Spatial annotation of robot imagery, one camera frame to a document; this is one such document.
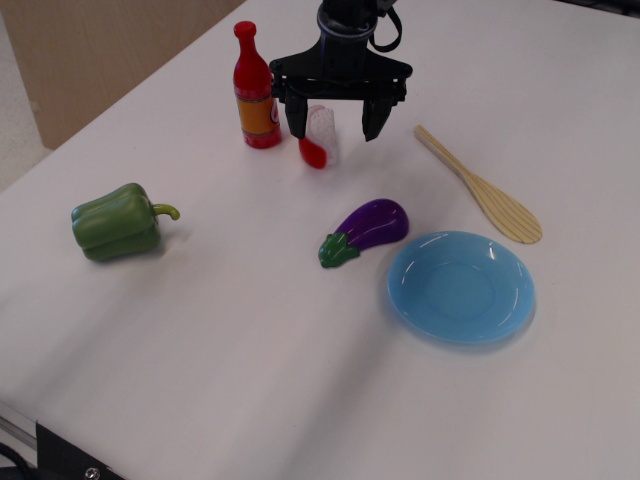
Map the black cable at corner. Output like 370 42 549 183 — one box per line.
0 442 31 480

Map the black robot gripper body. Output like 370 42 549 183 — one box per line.
270 22 413 102

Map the green toy bell pepper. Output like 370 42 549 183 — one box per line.
71 183 180 262

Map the red toy sauce bottle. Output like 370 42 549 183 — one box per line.
233 21 282 149

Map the red and white toy sushi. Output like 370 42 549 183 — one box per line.
298 105 339 170

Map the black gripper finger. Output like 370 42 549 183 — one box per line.
284 97 308 139
362 98 396 142

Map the beige wooden cabinet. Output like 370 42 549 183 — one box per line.
1 0 240 149

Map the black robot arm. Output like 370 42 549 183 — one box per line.
269 1 413 141

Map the blue plastic plate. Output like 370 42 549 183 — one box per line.
387 231 536 344

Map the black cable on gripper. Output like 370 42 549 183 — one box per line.
369 7 404 54

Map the black metal table bracket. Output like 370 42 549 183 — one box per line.
36 423 124 480

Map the wooden rice paddle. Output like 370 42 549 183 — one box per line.
413 125 543 245

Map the purple toy eggplant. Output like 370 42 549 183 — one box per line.
318 198 410 268

